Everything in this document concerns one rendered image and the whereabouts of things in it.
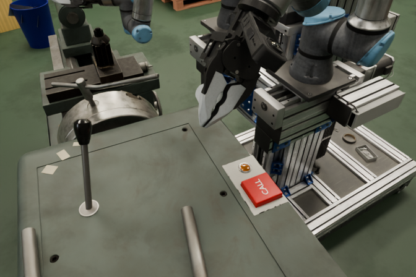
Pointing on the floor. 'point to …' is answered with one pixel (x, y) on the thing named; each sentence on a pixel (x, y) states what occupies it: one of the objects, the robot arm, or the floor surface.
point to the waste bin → (33, 20)
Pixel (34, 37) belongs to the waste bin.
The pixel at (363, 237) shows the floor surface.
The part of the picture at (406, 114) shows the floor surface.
